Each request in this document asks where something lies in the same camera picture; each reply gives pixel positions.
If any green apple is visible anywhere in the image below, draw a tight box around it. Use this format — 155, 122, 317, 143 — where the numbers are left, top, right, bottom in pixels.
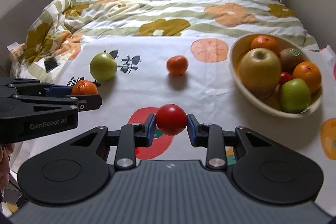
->
279, 79, 311, 114
89, 51, 117, 82

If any small orange tangerine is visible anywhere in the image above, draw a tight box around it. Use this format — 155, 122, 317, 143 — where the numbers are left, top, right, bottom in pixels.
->
166, 55, 189, 76

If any large yellow apple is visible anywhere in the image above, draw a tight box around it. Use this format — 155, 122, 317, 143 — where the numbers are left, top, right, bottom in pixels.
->
238, 48, 281, 94

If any small red tomato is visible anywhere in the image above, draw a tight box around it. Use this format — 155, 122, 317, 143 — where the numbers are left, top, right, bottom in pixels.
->
278, 72, 294, 87

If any large orange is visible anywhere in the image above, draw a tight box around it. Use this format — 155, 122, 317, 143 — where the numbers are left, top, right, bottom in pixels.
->
292, 61, 322, 94

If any person's left hand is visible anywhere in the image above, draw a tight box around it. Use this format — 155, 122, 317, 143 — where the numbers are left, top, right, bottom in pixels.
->
0, 144, 14, 191

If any black phone on bed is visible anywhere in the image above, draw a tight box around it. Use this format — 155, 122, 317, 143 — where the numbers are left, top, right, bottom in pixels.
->
44, 57, 58, 73

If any floral striped duvet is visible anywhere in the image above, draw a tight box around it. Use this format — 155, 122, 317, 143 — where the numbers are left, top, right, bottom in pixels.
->
10, 0, 318, 82

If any white fruit print cloth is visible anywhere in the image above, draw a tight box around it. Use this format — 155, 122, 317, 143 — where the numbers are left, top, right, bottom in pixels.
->
10, 37, 335, 214

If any grey headboard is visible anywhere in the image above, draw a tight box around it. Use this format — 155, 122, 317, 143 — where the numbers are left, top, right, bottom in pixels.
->
1, 0, 53, 76

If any cream fruit bowl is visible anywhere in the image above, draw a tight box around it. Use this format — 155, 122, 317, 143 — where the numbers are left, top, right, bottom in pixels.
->
229, 34, 323, 119

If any orange in bowl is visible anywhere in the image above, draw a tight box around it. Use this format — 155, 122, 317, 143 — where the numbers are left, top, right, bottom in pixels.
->
250, 35, 280, 54

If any brown kiwi with sticker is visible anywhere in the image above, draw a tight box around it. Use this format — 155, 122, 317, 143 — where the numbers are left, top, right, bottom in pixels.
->
278, 48, 304, 73

